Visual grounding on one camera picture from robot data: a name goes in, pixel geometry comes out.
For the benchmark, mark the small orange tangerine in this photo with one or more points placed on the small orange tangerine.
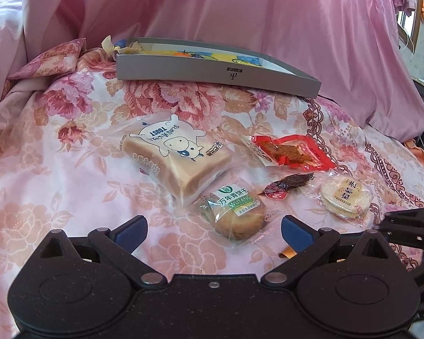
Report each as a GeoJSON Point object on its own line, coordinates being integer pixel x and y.
{"type": "Point", "coordinates": [181, 54]}

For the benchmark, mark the small dark jujube packet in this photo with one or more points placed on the small dark jujube packet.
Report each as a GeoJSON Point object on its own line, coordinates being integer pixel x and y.
{"type": "Point", "coordinates": [278, 190]}

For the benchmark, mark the toast bread cow packet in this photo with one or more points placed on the toast bread cow packet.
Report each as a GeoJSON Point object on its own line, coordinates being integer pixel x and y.
{"type": "Point", "coordinates": [182, 158]}

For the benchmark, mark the round cookie clear packet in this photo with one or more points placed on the round cookie clear packet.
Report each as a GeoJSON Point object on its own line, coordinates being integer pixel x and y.
{"type": "Point", "coordinates": [236, 211]}

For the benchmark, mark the round rice cracker packet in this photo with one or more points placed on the round rice cracker packet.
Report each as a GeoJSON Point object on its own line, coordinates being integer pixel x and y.
{"type": "Point", "coordinates": [343, 196]}

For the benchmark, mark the grey cardboard tray box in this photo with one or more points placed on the grey cardboard tray box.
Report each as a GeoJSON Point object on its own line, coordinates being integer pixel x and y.
{"type": "Point", "coordinates": [151, 59]}

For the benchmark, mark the gold foil snack packet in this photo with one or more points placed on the gold foil snack packet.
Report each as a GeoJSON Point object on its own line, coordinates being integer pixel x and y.
{"type": "Point", "coordinates": [287, 253]}

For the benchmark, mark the floral pink bedspread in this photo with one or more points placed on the floral pink bedspread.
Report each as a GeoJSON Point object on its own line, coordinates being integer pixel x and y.
{"type": "Point", "coordinates": [58, 171]}

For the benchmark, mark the red spicy strip packet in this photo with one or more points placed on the red spicy strip packet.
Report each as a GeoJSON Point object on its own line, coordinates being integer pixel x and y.
{"type": "Point", "coordinates": [294, 151]}

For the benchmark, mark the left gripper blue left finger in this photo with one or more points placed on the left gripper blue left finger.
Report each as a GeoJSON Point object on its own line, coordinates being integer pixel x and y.
{"type": "Point", "coordinates": [131, 234]}

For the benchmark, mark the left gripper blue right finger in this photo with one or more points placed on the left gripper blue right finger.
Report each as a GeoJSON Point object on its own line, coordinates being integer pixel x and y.
{"type": "Point", "coordinates": [297, 234]}

